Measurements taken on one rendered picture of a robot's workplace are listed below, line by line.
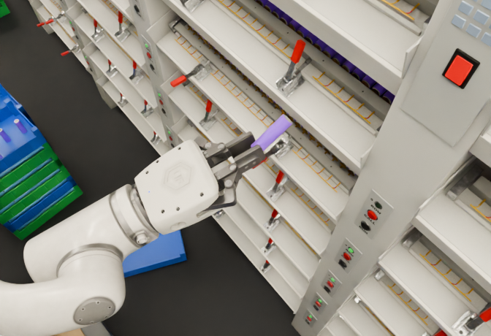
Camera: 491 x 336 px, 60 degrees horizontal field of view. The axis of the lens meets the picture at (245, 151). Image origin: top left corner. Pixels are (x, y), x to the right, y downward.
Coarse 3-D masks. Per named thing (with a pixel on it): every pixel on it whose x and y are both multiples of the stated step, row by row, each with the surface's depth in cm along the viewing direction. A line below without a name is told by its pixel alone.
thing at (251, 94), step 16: (208, 48) 95; (224, 64) 92; (240, 80) 90; (256, 96) 88; (256, 112) 88; (272, 112) 86; (288, 128) 83; (304, 144) 81; (320, 160) 80; (320, 176) 80; (336, 176) 78
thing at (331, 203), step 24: (168, 24) 100; (168, 48) 101; (216, 96) 93; (240, 96) 91; (240, 120) 89; (264, 120) 88; (288, 168) 83; (312, 192) 80; (336, 192) 79; (336, 216) 73
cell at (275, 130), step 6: (282, 120) 56; (288, 120) 56; (270, 126) 57; (276, 126) 56; (282, 126) 56; (288, 126) 56; (264, 132) 57; (270, 132) 57; (276, 132) 56; (282, 132) 57; (258, 138) 58; (264, 138) 57; (270, 138) 57; (276, 138) 57; (252, 144) 58; (258, 144) 57; (264, 144) 57; (270, 144) 58
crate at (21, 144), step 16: (0, 112) 153; (16, 112) 156; (0, 128) 154; (16, 128) 154; (32, 128) 144; (0, 144) 150; (16, 144) 150; (32, 144) 147; (0, 160) 140; (16, 160) 146
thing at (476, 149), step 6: (486, 126) 39; (486, 132) 41; (480, 138) 41; (486, 138) 41; (474, 144) 43; (480, 144) 42; (486, 144) 41; (474, 150) 44; (480, 150) 43; (486, 150) 42; (480, 156) 44; (486, 156) 43; (486, 162) 44
